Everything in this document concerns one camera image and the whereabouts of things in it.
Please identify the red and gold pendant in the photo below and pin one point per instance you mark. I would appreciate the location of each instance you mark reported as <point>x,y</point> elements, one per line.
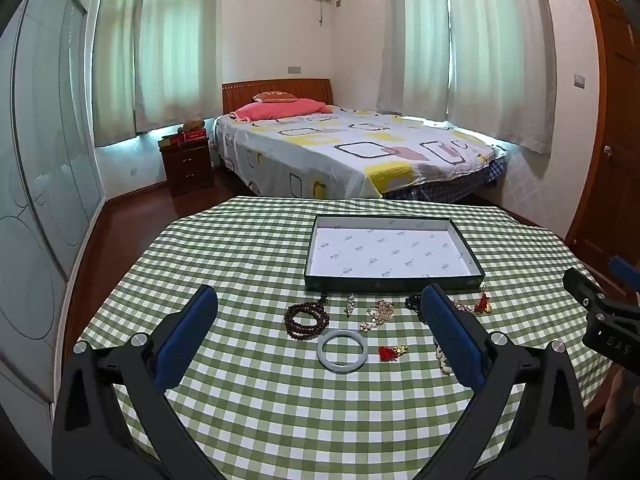
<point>387,353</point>

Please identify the red box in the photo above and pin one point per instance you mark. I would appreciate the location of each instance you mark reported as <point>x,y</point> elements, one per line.
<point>192,136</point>

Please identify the wooden headboard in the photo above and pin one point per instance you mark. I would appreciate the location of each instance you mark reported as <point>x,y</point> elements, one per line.
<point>240,95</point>

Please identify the brown teddy bear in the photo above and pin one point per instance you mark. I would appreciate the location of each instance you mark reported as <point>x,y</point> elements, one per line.
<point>191,126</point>

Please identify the frosted glass wardrobe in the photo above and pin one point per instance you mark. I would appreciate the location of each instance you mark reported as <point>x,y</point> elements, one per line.
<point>45,160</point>

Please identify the shallow green cardboard tray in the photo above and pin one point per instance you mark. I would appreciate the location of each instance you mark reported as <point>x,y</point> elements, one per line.
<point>390,252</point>

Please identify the dark green box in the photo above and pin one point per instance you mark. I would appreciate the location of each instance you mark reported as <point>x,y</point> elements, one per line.
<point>166,142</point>

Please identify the blue plaid bed sheet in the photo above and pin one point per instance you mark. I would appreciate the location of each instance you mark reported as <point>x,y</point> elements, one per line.
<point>450,185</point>

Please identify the white sheer curtain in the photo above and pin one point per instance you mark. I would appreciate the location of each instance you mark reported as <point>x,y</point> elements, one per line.
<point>415,45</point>
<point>182,45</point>
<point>502,55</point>
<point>116,60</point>

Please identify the round door knob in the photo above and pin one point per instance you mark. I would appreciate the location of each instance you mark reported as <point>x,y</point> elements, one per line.
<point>608,151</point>

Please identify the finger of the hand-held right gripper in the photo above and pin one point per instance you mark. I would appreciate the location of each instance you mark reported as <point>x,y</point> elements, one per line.
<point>625,270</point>
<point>582,285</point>

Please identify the wall light switch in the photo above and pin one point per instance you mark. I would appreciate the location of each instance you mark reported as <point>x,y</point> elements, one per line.
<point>580,80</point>

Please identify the green checkered tablecloth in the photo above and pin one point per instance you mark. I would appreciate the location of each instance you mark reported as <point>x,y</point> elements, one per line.
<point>250,260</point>

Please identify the small orange cushion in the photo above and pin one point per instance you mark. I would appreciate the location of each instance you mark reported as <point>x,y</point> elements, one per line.
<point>274,97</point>

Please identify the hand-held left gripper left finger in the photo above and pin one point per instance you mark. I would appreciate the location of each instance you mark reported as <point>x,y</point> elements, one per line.
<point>185,340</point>

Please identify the pink pillow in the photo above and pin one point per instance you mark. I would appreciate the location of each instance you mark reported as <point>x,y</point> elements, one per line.
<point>280,110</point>

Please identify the dark wooden nightstand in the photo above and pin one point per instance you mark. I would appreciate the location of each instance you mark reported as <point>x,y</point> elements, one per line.
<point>189,167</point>

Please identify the rose gold pearl brooch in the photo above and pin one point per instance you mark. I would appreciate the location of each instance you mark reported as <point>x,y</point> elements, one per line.
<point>378,312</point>

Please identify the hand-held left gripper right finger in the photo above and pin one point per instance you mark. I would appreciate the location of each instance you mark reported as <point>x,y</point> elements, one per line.
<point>452,340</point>

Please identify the brown wooden door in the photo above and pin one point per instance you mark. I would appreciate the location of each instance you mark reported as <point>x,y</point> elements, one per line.
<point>607,110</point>

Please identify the bed with patterned sheet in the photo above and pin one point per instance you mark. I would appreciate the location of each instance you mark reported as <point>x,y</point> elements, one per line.
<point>325,150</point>

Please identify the pale jade bangle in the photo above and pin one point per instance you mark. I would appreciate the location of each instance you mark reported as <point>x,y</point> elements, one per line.
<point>325,360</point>

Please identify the small silver brooch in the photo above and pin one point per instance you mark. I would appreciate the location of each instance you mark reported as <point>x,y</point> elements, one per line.
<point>350,305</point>

